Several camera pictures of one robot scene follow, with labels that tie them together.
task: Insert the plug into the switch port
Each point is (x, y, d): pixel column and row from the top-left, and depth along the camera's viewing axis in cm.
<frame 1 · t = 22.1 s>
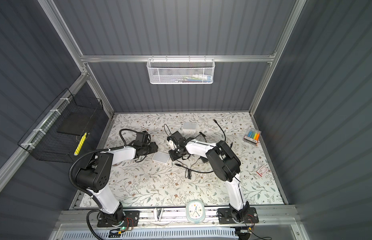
left hand: (154, 147, 99), fingers open
right hand: (173, 156, 96), fingers closed
pack of coloured markers: (252, 135, 107), on the table
right white network switch: (189, 126, 114), on the table
left black power adapter: (189, 174, 88), point 2 cm above the table
small red white card: (262, 171, 91), on the table

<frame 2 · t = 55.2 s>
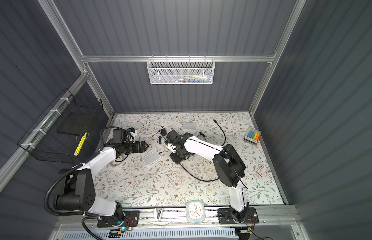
left hand: (141, 146, 91), fingers open
right hand: (177, 160, 89), fingers closed
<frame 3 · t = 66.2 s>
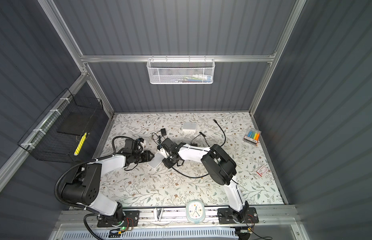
left hand: (151, 156, 95), fingers open
right hand: (168, 164, 93), fingers closed
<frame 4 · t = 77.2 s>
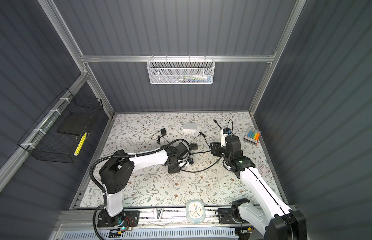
left hand: (174, 165, 92), fingers closed
right hand: (216, 144, 82), fingers open
